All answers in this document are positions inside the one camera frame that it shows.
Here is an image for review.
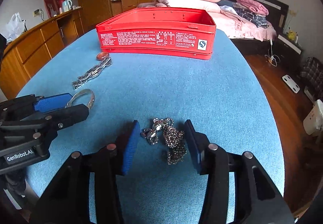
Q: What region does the plaid bag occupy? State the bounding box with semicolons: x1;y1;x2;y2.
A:
300;57;323;88

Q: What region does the wooden sideboard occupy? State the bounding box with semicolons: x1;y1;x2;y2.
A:
0;7;85;99

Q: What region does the dark wooden headboard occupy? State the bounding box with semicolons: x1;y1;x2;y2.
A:
216;0;289;35

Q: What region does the dark nightstand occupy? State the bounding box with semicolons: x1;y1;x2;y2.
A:
274;33;303;73

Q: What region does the yellow plush toy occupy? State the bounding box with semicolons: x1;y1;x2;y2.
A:
286;27;298;41

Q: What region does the wooden door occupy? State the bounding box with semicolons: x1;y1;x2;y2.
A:
75;0;113;34

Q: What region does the red gift box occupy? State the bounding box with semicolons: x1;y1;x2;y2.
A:
44;0;63;18

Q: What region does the white bathroom scale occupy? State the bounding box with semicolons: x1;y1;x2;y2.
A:
282;75;301;94

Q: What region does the pink folded garment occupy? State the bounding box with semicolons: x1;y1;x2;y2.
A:
235;0;269;16

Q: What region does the stack of plaid clothes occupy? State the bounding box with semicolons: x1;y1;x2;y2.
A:
233;6;270;29

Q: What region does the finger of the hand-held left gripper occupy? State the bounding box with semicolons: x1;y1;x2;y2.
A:
0;104;90;144
0;93;73;124

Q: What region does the bed with pink bedspread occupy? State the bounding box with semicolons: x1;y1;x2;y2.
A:
136;0;289;49

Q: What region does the silver bangle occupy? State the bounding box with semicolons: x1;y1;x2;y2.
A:
65;88;96;109

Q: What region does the white plastic bag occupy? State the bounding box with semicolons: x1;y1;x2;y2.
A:
5;12;27;43

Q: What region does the red tin box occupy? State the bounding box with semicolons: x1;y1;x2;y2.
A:
95;8;217;61

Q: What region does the white charger cable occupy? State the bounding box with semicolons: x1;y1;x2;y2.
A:
265;39;280;67

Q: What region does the white plastic container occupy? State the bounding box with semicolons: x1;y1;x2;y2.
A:
303;99;323;144

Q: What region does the blue tablecloth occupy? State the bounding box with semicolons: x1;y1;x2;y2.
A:
15;28;285;224

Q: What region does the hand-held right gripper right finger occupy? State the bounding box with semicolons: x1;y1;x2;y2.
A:
184;119;296;224

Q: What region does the silver wristwatch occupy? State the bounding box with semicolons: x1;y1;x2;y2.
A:
71;58;113;91

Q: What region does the metallic bead chain necklace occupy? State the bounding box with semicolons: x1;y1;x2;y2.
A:
140;117;187;165

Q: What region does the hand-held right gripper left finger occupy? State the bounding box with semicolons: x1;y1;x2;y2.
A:
29;120;141;224

